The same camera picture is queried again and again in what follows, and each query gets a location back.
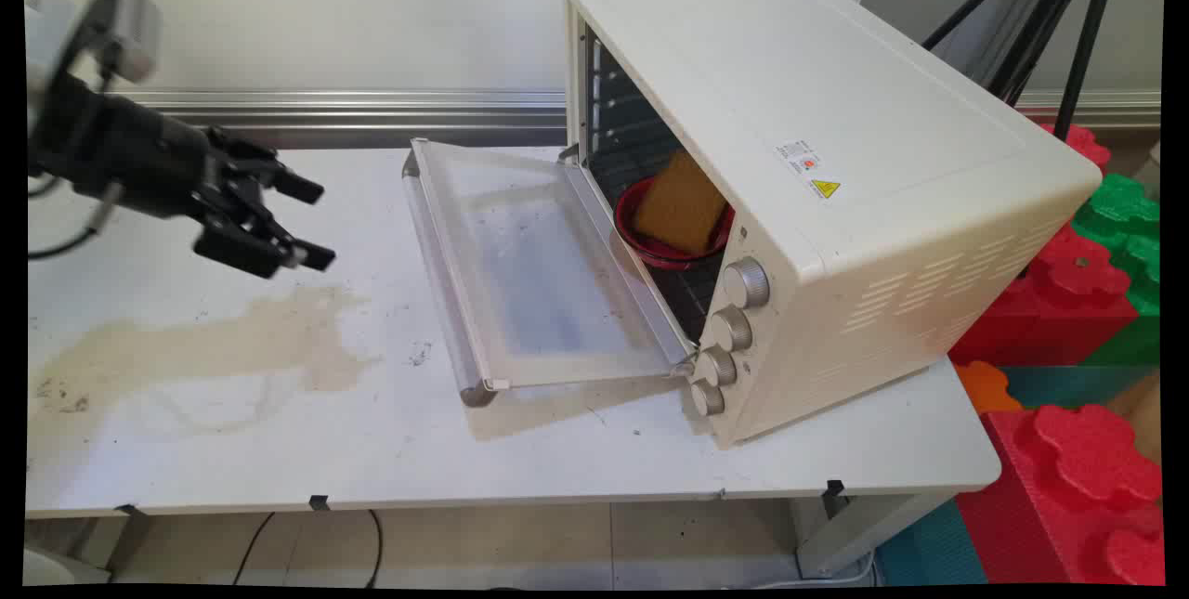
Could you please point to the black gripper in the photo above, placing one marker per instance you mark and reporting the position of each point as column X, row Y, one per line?
column 130, row 158

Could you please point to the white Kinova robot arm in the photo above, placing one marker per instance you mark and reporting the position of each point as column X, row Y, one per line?
column 42, row 28

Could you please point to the glass oven door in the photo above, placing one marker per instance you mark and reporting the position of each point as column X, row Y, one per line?
column 529, row 274

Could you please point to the red bowl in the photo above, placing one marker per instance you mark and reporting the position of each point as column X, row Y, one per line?
column 655, row 241

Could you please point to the orange sponge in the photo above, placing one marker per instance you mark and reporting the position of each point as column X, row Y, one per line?
column 681, row 202

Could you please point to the silver oven knob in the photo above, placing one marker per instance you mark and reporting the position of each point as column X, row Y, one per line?
column 706, row 398
column 716, row 366
column 746, row 283
column 731, row 328

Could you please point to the cream toaster oven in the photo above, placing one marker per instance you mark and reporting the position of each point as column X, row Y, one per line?
column 836, row 162

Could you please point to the white table leg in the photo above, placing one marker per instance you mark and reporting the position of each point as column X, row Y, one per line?
column 859, row 529

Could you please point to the orange foam block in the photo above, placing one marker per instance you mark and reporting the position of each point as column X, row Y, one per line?
column 986, row 387

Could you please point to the large red foam block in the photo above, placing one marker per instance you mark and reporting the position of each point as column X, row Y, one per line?
column 1077, row 497

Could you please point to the green foam block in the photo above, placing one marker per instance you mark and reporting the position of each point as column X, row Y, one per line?
column 1126, row 255

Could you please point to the aluminium wall rail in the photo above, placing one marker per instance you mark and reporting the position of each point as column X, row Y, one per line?
column 372, row 111

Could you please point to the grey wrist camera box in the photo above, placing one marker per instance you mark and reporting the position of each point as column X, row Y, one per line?
column 125, row 28

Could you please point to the black camera tripod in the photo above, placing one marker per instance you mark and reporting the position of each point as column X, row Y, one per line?
column 1040, row 19

